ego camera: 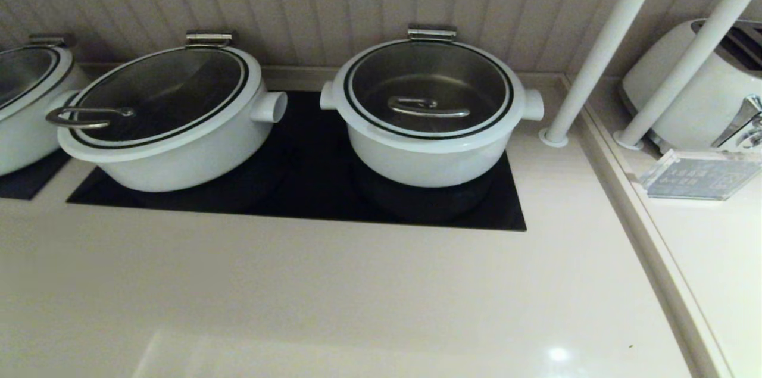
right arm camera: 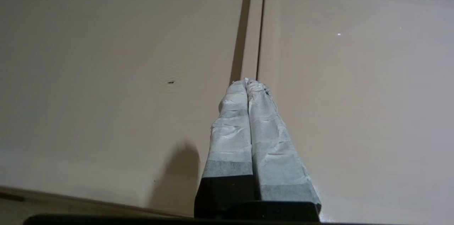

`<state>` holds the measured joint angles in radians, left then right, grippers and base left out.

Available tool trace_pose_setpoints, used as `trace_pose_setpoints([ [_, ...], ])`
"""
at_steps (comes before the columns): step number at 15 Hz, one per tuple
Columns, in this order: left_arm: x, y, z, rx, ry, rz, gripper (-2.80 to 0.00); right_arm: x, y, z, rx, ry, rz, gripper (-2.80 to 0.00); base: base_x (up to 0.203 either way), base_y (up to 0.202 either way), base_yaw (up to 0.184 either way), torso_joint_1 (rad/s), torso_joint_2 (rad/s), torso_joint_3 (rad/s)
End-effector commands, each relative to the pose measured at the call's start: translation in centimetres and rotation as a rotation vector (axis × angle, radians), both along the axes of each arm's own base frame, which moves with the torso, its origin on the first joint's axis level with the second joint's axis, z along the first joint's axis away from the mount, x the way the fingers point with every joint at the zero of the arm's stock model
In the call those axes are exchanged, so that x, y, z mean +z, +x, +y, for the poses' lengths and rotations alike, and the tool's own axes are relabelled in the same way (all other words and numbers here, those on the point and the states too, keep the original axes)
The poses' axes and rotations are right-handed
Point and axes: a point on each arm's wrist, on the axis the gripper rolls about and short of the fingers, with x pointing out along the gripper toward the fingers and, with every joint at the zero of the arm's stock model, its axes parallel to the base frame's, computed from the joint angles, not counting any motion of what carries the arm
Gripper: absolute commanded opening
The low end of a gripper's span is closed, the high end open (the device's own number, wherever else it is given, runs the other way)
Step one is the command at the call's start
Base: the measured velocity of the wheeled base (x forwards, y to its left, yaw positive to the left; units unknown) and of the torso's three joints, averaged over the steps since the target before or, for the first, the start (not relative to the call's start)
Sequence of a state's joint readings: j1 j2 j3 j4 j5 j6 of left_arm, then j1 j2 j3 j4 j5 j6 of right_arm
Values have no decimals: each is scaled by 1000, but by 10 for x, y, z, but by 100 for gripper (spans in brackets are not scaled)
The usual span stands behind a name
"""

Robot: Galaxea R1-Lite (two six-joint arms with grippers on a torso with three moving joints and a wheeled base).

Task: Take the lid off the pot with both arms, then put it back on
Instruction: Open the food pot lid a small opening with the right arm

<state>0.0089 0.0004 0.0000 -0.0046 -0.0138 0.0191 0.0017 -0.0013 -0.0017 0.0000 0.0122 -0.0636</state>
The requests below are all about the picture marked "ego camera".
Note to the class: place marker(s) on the glass lid with white rim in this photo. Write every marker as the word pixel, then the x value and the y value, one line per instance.
pixel 369 77

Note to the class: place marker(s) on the small white pot steel rim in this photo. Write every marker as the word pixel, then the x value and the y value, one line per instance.
pixel 428 163

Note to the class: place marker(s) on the large pot metal hinge bracket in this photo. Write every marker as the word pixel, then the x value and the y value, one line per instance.
pixel 208 39

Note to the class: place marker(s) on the wide black induction cooktop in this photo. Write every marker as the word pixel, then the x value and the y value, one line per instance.
pixel 309 187

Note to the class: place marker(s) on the dull metal hinge bracket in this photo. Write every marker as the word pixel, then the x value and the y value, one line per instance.
pixel 47 40

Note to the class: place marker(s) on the large white pot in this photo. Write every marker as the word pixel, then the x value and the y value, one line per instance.
pixel 196 158

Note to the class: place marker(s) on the clear acrylic sign holder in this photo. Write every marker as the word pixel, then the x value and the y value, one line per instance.
pixel 696 178

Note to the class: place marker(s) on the narrow black induction cooktop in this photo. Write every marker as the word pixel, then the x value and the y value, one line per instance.
pixel 27 184

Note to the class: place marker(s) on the white slanted pole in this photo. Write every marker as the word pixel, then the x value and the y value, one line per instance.
pixel 601 47
pixel 690 56

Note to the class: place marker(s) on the white pot cut by frame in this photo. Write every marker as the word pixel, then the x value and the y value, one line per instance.
pixel 24 140

